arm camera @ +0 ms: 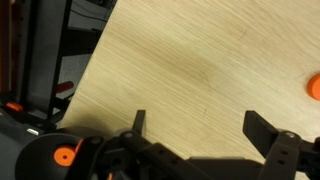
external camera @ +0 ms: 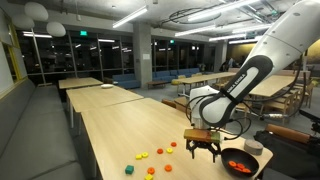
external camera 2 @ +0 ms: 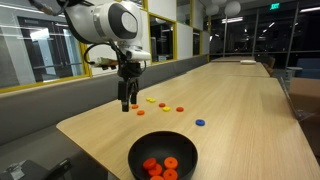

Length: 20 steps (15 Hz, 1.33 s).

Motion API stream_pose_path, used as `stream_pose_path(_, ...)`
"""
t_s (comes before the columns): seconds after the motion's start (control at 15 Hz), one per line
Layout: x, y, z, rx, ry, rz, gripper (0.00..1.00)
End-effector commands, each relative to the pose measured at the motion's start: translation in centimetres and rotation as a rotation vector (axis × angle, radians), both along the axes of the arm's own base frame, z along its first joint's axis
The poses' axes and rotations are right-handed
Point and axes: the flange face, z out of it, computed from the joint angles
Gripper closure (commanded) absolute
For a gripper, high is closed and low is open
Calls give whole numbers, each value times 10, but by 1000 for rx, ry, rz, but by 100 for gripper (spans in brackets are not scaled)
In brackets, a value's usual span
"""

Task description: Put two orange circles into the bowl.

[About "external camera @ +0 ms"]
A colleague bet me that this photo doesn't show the grey cylinder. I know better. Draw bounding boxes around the grey cylinder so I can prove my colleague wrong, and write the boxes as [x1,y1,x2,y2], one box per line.
[243,138,264,156]

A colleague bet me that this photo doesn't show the white globe lamp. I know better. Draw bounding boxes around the white globe lamp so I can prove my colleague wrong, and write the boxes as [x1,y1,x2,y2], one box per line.
[24,1,50,22]
[11,14,36,30]
[46,21,67,38]

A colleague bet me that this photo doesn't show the concrete column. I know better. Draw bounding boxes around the concrete column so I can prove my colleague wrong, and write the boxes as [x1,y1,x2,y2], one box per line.
[132,21,153,89]

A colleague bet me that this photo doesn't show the green cube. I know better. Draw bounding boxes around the green cube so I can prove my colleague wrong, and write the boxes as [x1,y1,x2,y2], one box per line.
[124,164,135,175]

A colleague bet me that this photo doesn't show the yellow window frame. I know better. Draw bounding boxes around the yellow window frame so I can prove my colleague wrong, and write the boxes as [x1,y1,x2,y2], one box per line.
[5,23,29,84]

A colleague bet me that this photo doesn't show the black bowl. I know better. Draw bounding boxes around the black bowl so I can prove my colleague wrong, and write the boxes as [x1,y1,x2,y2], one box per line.
[220,147,260,179]

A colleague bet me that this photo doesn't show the low coffee table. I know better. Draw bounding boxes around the low coffee table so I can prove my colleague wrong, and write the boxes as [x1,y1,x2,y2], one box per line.
[146,80,172,90]

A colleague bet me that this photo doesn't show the blue sofa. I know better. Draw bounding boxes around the blue sofa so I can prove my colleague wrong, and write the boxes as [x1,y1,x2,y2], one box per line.
[111,73,141,90]
[151,69,178,83]
[176,67,201,79]

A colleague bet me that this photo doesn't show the wide wooden table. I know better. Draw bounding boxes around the wide wooden table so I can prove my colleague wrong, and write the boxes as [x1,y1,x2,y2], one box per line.
[249,74,299,98]

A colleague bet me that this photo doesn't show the black tripod camera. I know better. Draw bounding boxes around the black tripod camera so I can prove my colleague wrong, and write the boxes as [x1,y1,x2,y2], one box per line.
[298,108,320,135]

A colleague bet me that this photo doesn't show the grey bench seat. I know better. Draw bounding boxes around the grey bench seat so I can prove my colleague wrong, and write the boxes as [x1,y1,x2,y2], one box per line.
[0,78,87,180]

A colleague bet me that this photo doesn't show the long wooden table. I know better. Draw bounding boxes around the long wooden table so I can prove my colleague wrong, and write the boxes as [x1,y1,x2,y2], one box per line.
[175,71,236,98]
[65,84,145,129]
[58,77,104,101]

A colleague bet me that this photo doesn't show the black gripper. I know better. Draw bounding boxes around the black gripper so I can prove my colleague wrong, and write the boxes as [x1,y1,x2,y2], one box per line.
[185,139,223,164]

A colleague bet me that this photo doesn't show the wooden chair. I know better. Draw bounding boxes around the wooden chair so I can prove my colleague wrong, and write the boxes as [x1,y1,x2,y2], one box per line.
[234,101,254,128]
[174,96,194,116]
[161,98,178,110]
[259,92,295,126]
[292,80,315,109]

